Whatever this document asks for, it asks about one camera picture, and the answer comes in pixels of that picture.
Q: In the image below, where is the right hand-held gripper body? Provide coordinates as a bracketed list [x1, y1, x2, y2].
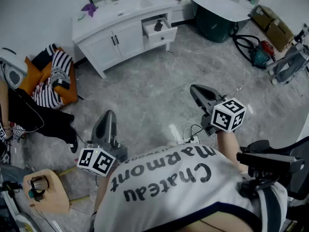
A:
[200, 95, 247, 136]

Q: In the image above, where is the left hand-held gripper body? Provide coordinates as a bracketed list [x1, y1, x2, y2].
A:
[77, 139, 128, 177]

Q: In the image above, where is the white drawer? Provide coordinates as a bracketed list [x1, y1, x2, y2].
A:
[141, 17, 179, 50]

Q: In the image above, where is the person's left forearm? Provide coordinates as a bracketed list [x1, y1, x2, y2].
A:
[93, 172, 116, 217]

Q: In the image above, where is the person's right forearm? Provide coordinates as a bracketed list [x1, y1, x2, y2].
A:
[216, 129, 249, 174]

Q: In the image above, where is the white power strip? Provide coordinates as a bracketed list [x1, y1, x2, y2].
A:
[169, 124, 201, 146]

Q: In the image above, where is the wooden stool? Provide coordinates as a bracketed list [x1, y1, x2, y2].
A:
[23, 165, 90, 214]

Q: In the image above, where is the metal cup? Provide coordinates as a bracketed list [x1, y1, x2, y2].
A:
[30, 175, 50, 191]

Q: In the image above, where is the teal and red machine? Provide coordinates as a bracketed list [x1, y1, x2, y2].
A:
[250, 40, 276, 69]

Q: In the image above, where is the black chest-mounted device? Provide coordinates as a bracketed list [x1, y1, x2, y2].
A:
[236, 139, 309, 200]

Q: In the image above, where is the white and dark green bathtub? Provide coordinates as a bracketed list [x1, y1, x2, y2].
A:
[190, 0, 252, 44]

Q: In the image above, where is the person's white printed t-shirt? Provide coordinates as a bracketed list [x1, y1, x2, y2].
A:
[94, 143, 288, 232]

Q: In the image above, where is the black white striped knit garment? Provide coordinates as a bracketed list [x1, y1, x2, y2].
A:
[31, 43, 73, 110]

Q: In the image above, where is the white vanity cabinet with sink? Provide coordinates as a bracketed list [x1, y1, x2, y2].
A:
[71, 0, 179, 79]

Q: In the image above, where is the white low side shelf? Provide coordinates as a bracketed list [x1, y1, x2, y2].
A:
[171, 0, 197, 24]

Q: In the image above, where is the brown cardboard box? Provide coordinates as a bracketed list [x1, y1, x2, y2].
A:
[252, 5, 276, 31]
[265, 17, 295, 53]

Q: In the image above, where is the person's neck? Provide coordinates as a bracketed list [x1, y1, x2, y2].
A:
[190, 210, 263, 232]

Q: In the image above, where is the purple cloth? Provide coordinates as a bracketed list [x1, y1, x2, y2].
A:
[81, 3, 99, 17]

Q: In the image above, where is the thin white floor cable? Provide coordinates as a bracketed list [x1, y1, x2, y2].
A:
[233, 73, 262, 99]

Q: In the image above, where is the dark grey shoulder strap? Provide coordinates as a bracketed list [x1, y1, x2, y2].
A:
[257, 187, 288, 232]

